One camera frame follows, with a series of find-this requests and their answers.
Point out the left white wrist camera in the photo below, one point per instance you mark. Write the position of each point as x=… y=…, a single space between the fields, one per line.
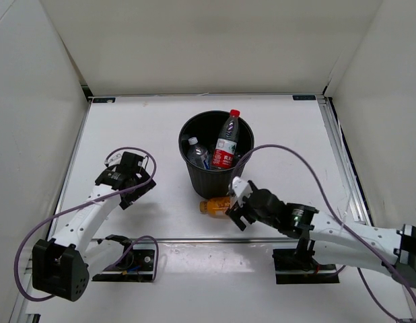
x=113 y=159

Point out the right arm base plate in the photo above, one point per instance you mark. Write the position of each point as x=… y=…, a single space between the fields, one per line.
x=291 y=271

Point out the clear bottle red label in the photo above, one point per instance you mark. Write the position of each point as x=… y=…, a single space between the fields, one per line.
x=227 y=141

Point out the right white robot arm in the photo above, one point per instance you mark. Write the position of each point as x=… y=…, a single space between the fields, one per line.
x=324 y=239

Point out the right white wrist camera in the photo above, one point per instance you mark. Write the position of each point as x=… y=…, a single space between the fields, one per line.
x=240 y=189

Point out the clear bottle blue label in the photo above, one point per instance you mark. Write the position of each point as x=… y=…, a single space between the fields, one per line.
x=211 y=158

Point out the black plastic waste bin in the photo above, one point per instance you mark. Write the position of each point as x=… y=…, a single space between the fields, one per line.
x=206 y=127

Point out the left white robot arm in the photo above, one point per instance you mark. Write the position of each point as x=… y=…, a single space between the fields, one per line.
x=63 y=265

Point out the orange juice bottle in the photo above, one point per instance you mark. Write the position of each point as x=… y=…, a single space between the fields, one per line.
x=215 y=207

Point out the clear bottle white label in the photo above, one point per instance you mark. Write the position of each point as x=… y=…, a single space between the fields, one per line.
x=198 y=154

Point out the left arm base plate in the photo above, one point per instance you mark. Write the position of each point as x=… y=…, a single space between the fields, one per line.
x=138 y=266

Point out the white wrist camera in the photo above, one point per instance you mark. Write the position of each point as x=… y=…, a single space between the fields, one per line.
x=240 y=189
x=113 y=159

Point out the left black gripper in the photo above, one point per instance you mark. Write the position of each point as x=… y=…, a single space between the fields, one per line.
x=126 y=201

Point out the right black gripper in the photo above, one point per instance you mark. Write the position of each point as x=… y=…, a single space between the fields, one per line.
x=235 y=216

